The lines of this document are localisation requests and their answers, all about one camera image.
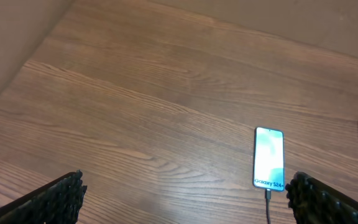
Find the Galaxy smartphone with teal screen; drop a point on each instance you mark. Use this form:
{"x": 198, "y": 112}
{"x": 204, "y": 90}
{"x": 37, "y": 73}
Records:
{"x": 269, "y": 159}

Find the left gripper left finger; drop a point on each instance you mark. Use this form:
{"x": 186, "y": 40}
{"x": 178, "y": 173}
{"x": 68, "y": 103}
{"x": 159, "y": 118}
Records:
{"x": 59, "y": 201}

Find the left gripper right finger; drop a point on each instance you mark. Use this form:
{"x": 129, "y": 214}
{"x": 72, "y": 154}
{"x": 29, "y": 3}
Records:
{"x": 314, "y": 202}

